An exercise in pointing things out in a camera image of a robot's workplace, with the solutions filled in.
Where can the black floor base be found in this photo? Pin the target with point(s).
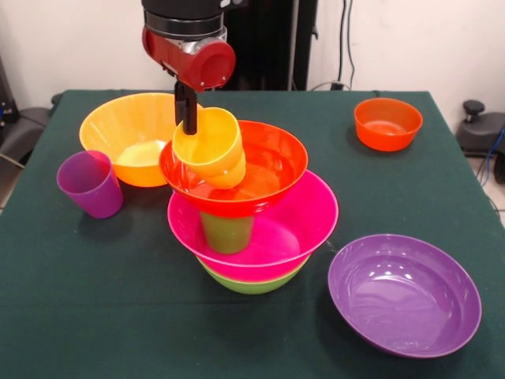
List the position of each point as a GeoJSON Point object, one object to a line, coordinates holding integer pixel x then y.
{"type": "Point", "coordinates": [481, 134]}
{"type": "Point", "coordinates": [23, 130]}

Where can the green bowl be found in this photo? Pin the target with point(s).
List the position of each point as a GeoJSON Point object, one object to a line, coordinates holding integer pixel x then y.
{"type": "Point", "coordinates": [252, 286]}

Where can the dark green tablecloth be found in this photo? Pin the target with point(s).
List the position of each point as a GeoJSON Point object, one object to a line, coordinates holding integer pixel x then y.
{"type": "Point", "coordinates": [236, 335]}

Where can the yellow cup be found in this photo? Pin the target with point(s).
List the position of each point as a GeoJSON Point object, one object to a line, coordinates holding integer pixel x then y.
{"type": "Point", "coordinates": [217, 150]}

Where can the large red shallow bowl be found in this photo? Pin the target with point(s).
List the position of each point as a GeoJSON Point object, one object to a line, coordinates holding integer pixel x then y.
{"type": "Point", "coordinates": [276, 166]}

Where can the green cup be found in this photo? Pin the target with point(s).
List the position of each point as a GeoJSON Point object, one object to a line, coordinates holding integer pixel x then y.
{"type": "Point", "coordinates": [227, 235]}

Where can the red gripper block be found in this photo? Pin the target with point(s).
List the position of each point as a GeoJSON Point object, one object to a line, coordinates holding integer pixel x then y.
{"type": "Point", "coordinates": [205, 65]}

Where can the large orange bowl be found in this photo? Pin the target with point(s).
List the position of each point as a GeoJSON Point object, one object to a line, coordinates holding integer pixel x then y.
{"type": "Point", "coordinates": [126, 118]}

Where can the large purple shallow bowl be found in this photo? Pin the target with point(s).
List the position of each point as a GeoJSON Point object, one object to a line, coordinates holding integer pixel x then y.
{"type": "Point", "coordinates": [402, 296]}

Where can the small red bowl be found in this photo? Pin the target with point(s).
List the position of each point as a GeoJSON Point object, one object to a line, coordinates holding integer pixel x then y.
{"type": "Point", "coordinates": [388, 126]}

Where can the purple cup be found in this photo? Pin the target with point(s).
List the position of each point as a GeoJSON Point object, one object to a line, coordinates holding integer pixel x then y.
{"type": "Point", "coordinates": [92, 189]}

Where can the large pink bowl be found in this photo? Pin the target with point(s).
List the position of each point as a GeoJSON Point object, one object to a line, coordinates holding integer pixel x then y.
{"type": "Point", "coordinates": [307, 221]}

